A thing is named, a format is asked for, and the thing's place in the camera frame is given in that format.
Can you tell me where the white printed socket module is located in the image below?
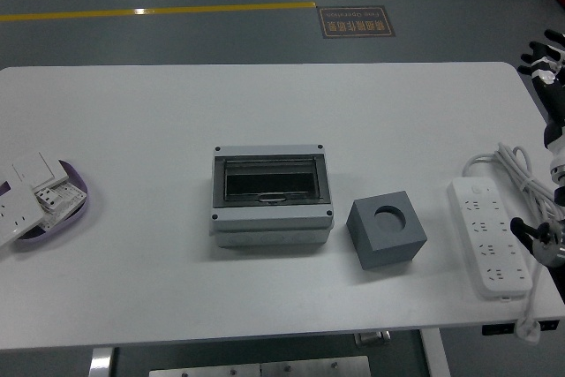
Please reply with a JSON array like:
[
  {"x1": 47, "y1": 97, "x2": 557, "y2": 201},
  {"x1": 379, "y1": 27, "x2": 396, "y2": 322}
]
[{"x1": 43, "y1": 182, "x2": 87, "y2": 230}]

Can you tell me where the white wall switch plate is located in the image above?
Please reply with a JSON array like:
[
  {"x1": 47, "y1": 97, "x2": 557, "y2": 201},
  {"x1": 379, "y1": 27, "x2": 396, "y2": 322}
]
[{"x1": 11, "y1": 151, "x2": 71, "y2": 188}]

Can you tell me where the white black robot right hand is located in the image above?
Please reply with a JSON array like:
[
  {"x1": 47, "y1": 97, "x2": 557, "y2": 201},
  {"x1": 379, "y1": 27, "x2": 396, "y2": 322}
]
[{"x1": 518, "y1": 29, "x2": 565, "y2": 162}]

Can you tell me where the purple plastic tray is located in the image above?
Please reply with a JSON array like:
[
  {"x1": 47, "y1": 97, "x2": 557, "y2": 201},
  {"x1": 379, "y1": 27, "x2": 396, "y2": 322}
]
[{"x1": 15, "y1": 159, "x2": 91, "y2": 242}]

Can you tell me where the yellow floor line tape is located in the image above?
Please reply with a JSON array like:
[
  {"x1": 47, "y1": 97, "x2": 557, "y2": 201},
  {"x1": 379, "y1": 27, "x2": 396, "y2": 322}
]
[{"x1": 0, "y1": 1, "x2": 317, "y2": 23}]

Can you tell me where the white terminal block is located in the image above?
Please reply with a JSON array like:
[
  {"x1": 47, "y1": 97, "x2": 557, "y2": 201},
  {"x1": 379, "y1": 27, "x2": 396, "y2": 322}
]
[{"x1": 34, "y1": 186, "x2": 62, "y2": 211}]

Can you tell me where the grey enclosure box with flap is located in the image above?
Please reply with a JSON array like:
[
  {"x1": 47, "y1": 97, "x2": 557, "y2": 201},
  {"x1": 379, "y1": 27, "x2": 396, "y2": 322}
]
[{"x1": 208, "y1": 142, "x2": 335, "y2": 249}]

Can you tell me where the brown floor sign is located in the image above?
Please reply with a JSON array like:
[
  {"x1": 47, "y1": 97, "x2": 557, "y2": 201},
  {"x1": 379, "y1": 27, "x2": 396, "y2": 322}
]
[{"x1": 316, "y1": 5, "x2": 397, "y2": 40}]

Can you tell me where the white table leg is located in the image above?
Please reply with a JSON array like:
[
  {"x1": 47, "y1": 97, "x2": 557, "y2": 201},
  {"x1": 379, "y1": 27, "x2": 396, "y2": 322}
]
[
  {"x1": 87, "y1": 347, "x2": 115, "y2": 377},
  {"x1": 418, "y1": 328, "x2": 451, "y2": 377}
]

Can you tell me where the metal base plate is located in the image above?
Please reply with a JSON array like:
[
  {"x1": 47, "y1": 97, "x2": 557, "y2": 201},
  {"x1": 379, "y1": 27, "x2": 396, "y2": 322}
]
[{"x1": 148, "y1": 355, "x2": 372, "y2": 377}]

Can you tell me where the white power cord with plug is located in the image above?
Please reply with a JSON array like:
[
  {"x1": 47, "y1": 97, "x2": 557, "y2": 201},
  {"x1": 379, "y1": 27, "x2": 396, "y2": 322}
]
[{"x1": 461, "y1": 142, "x2": 565, "y2": 345}]

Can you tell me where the black table control panel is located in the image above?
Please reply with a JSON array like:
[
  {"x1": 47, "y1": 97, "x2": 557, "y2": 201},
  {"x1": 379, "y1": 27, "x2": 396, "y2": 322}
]
[{"x1": 481, "y1": 319, "x2": 560, "y2": 336}]

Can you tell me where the white power strip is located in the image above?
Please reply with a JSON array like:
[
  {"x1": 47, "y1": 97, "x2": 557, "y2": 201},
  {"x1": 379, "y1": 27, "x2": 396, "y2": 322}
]
[{"x1": 446, "y1": 176, "x2": 534, "y2": 301}]

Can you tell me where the silver table bracket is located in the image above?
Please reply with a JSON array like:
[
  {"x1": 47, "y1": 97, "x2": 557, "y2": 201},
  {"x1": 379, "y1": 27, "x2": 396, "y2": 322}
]
[{"x1": 355, "y1": 330, "x2": 392, "y2": 346}]

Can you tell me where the grey cube with round hole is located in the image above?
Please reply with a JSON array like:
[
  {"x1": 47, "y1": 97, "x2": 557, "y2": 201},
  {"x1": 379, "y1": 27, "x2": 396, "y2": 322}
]
[{"x1": 346, "y1": 191, "x2": 428, "y2": 271}]

